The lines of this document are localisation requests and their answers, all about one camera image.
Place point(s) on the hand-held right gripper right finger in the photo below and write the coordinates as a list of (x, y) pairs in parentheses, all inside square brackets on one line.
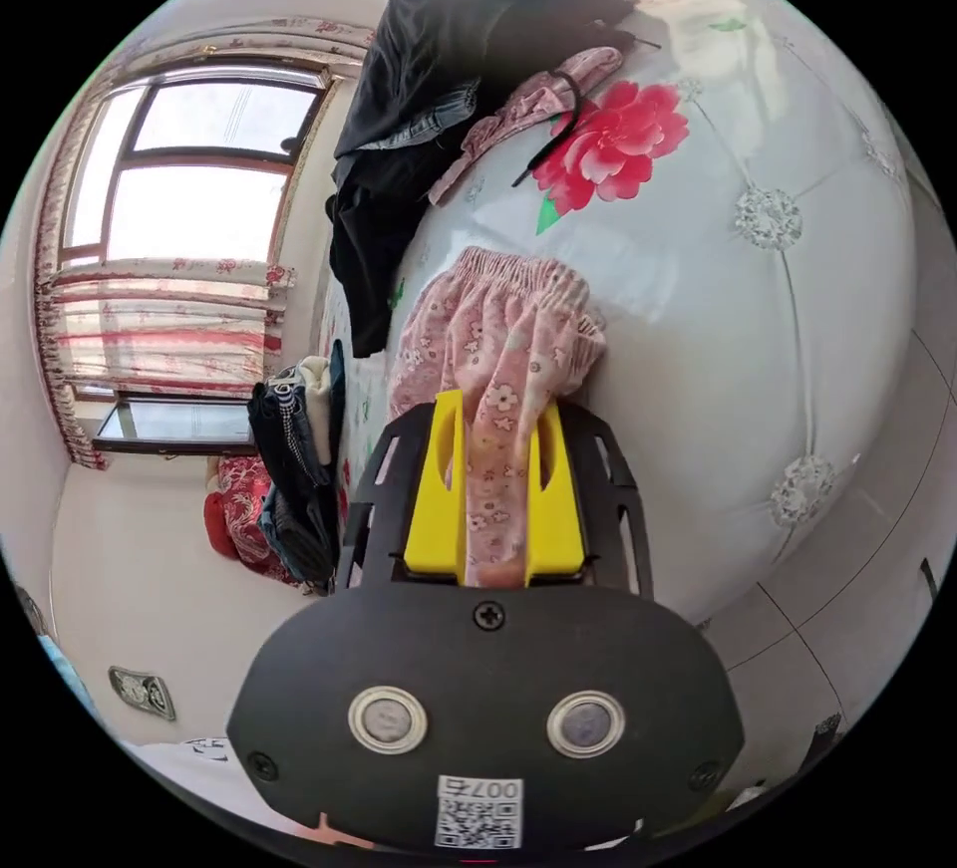
[(557, 517)]

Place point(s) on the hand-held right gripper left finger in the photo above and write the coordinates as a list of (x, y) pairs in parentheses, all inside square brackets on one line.
[(434, 509)]

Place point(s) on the pink floral pants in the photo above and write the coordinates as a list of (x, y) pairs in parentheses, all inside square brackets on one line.
[(493, 375)]

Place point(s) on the bed with white floral sheet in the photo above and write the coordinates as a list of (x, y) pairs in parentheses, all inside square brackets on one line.
[(710, 330)]

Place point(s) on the red floral curtain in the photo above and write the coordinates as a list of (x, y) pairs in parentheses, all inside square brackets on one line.
[(149, 300)]

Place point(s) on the stack of folded clothes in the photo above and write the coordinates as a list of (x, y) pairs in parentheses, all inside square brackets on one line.
[(299, 449)]

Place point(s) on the red patterned cushion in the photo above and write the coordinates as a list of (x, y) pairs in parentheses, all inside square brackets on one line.
[(239, 509)]

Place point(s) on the pile of clothes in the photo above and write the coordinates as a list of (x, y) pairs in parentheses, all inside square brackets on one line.
[(456, 91)]

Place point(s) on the window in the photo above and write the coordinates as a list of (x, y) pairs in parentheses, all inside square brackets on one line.
[(202, 158)]

